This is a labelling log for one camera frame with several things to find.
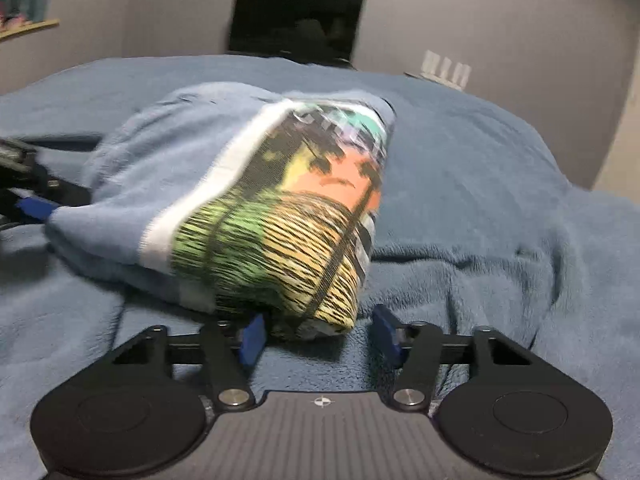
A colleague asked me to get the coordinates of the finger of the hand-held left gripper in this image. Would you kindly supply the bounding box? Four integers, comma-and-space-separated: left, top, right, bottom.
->
0, 175, 96, 232

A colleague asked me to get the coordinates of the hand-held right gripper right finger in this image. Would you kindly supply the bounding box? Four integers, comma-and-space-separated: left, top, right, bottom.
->
372, 304, 533, 413

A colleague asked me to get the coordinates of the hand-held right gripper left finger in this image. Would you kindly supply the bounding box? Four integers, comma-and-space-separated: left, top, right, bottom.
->
112, 314, 267, 413

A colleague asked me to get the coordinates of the colourful printed blue towel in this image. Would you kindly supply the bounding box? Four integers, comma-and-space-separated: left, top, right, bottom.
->
45, 85, 398, 343

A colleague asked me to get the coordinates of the wooden ledge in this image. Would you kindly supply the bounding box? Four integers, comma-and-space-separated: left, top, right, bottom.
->
0, 18, 61, 42

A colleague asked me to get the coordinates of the blue fleece blanket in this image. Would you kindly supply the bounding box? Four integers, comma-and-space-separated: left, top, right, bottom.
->
0, 55, 640, 480

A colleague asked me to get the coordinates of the white router with antennas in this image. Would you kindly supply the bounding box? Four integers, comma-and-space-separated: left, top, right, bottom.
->
404, 50, 472, 92

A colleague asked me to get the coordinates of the black flat screen television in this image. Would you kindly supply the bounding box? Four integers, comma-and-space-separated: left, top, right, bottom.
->
227, 0, 368, 67

